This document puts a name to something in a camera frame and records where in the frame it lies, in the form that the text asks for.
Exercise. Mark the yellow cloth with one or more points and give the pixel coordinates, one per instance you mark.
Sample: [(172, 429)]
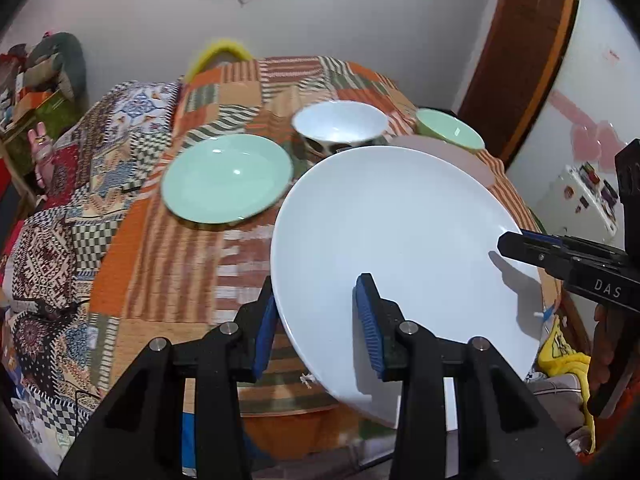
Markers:
[(565, 355)]

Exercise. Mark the grey cloth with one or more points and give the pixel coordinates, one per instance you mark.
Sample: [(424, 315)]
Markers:
[(555, 400)]

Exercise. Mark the person's right hand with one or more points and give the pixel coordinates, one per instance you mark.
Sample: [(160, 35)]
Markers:
[(606, 345)]

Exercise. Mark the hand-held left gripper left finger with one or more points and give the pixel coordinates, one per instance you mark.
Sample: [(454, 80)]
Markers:
[(264, 332)]

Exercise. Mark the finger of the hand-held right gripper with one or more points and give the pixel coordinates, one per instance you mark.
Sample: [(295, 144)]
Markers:
[(575, 245), (530, 250)]

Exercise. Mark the green box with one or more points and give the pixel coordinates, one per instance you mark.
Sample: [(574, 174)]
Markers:
[(42, 107)]

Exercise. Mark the green bowl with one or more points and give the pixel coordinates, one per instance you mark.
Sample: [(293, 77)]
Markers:
[(445, 127)]

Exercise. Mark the large white plate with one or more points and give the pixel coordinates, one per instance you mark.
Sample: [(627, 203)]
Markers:
[(400, 220)]

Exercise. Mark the pink bunny toy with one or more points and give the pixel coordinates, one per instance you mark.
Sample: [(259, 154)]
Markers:
[(42, 147)]

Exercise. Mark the white bowl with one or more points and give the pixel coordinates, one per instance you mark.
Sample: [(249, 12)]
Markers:
[(340, 122)]

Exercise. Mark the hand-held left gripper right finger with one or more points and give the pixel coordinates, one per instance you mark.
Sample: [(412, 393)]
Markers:
[(369, 330)]

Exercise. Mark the green plate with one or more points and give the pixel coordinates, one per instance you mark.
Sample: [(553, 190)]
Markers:
[(225, 180)]

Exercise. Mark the yellow plastic basin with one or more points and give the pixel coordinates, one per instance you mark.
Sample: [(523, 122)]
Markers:
[(220, 50)]

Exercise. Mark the printed patchwork blanket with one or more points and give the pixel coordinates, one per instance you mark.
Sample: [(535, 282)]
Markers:
[(50, 260)]

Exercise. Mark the wooden door frame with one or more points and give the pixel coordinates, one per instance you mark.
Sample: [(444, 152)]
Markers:
[(520, 45)]

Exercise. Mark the small white cabinet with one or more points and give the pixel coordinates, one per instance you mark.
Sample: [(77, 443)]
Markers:
[(565, 205)]

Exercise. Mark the pink plate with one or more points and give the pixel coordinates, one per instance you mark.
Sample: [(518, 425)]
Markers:
[(470, 165)]

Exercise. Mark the grey stuffed toy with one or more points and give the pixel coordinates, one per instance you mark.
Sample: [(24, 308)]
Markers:
[(62, 60)]

